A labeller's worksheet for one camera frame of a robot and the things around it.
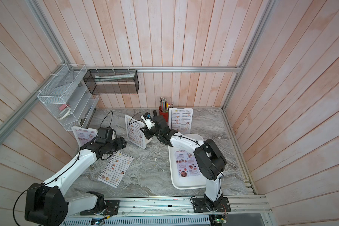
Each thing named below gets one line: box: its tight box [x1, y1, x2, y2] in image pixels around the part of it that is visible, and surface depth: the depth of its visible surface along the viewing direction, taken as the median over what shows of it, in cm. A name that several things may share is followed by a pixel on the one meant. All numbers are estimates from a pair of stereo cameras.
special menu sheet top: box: [75, 128, 98, 146], surface depth 85 cm
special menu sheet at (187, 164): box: [175, 149, 201, 178], surface depth 90 cm
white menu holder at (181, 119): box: [168, 107, 194, 135], surface depth 97 cm
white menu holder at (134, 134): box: [124, 114, 153, 150], surface depth 93 cm
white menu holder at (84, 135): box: [71, 126, 99, 148], surface depth 85 cm
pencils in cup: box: [159, 96, 168, 113], surface depth 106 cm
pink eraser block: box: [58, 103, 70, 111], surface depth 84 cm
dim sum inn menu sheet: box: [97, 151, 135, 189], surface depth 88 cm
